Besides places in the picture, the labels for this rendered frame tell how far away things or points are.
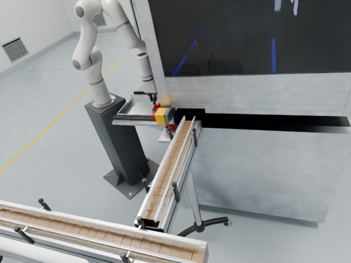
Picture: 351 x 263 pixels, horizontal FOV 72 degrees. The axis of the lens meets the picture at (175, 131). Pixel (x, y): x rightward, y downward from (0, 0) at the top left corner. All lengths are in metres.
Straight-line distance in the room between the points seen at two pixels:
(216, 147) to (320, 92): 0.63
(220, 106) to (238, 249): 1.07
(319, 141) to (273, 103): 0.33
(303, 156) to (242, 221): 0.78
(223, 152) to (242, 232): 0.71
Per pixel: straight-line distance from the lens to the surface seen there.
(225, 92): 1.29
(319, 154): 1.54
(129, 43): 1.55
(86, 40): 1.77
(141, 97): 1.87
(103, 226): 1.04
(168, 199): 1.05
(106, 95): 1.97
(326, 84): 1.28
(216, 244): 1.97
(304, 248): 2.02
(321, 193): 1.79
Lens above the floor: 1.76
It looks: 37 degrees down
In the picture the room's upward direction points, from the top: 12 degrees counter-clockwise
